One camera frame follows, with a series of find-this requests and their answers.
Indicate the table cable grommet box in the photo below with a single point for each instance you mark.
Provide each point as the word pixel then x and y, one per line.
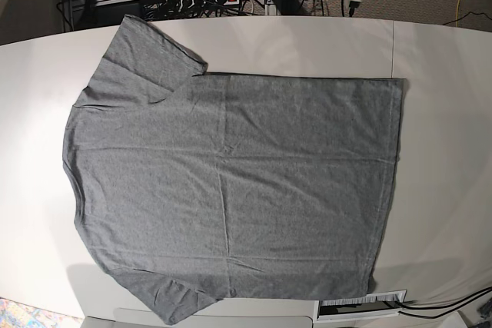
pixel 371 307

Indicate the white power strip red switch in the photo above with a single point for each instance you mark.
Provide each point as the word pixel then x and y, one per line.
pixel 213 4

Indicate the grey T-shirt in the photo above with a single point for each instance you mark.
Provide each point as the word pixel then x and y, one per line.
pixel 192 187

